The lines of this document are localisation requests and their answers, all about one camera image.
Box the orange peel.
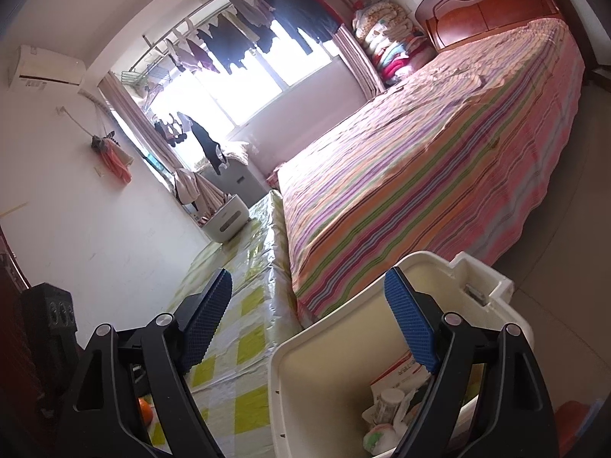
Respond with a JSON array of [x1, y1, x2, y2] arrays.
[[139, 398, 153, 427]]

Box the white plastic trash bin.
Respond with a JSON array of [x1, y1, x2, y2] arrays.
[[269, 251, 516, 457]]

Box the yellow checkered table cover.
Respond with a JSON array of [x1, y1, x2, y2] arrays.
[[170, 190, 301, 457]]

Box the red white paper box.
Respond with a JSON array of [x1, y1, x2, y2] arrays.
[[370, 350, 431, 400]]

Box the white plastic bottle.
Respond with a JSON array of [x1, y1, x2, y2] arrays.
[[373, 388, 406, 425]]

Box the white storage box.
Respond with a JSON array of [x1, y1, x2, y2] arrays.
[[202, 194, 251, 244]]

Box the white appliance by window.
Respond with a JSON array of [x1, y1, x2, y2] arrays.
[[197, 152, 270, 208]]

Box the striped bed with sheet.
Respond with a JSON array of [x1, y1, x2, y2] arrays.
[[278, 18, 584, 326]]

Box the white air conditioner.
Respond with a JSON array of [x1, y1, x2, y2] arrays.
[[8, 45, 87, 92]]

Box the pink curtain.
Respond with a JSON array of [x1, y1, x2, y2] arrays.
[[333, 24, 385, 100]]

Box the hanging dark clothes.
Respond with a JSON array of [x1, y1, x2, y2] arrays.
[[165, 0, 342, 73]]

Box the stack of folded quilts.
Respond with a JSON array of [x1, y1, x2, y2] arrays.
[[352, 0, 437, 87]]

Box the wooden headboard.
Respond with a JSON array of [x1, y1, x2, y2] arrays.
[[415, 0, 563, 52]]

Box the pink cloth on wall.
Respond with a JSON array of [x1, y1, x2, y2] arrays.
[[90, 131, 134, 184]]

